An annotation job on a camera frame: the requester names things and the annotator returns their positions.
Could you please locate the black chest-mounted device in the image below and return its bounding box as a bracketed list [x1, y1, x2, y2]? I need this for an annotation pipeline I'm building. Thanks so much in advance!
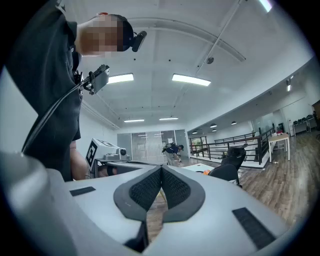
[81, 64, 111, 96]

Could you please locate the person's black shirt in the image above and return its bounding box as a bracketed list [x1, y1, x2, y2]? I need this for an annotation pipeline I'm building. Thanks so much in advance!
[7, 0, 84, 182]

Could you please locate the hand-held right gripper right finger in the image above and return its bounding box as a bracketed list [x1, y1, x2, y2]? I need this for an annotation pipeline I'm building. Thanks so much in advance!
[147, 164, 289, 256]

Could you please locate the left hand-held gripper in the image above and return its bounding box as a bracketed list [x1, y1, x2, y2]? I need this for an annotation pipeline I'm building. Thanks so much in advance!
[85, 137, 169, 179]

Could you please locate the black cable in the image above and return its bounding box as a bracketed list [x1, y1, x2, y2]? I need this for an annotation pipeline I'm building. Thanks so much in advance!
[21, 83, 85, 153]

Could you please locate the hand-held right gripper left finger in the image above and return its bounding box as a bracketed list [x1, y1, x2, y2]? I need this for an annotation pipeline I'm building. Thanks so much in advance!
[65, 164, 163, 254]

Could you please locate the black metal railing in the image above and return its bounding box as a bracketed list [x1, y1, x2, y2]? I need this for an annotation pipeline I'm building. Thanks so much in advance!
[188, 126, 276, 166]

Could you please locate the distant white shelf table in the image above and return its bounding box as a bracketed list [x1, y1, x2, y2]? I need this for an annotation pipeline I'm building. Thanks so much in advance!
[292, 115, 316, 137]

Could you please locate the person's head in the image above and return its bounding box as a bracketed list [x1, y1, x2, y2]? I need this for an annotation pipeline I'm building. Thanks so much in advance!
[76, 13, 135, 58]

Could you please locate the white table with wooden top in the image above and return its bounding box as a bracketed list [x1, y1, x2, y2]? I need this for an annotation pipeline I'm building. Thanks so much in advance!
[267, 132, 291, 163]

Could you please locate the person's left forearm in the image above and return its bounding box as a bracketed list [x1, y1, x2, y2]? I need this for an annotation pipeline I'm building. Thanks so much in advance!
[70, 140, 89, 181]

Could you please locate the black mesh office chair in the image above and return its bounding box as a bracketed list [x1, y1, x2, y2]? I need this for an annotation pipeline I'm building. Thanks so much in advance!
[208, 163, 243, 189]

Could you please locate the frosted glass partition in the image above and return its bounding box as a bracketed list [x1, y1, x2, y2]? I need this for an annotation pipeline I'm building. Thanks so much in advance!
[116, 129, 190, 164]

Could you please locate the wooden cabinet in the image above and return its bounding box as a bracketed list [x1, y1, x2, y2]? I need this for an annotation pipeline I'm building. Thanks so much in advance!
[311, 99, 320, 131]

